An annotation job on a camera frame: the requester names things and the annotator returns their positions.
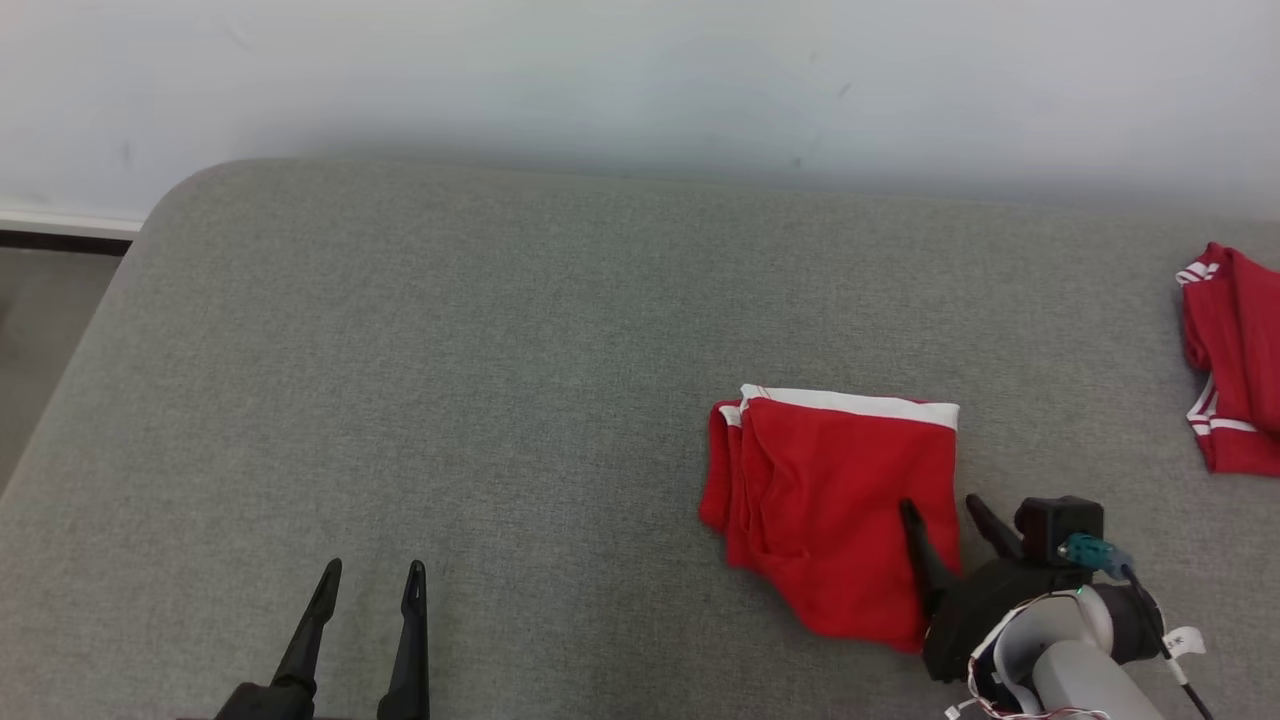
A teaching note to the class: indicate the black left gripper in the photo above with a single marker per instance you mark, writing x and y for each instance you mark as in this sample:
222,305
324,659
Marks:
270,705

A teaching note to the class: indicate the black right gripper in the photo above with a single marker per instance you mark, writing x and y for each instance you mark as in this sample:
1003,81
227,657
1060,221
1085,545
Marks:
975,610

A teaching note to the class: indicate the red basketball jersey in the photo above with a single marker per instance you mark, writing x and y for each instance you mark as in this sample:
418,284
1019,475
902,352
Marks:
1240,350

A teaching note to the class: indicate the white wall baseboard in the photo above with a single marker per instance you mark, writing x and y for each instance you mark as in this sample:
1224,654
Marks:
60,225

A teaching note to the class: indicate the red shorts with white stripe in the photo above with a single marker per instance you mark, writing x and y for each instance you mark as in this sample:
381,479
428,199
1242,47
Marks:
830,500

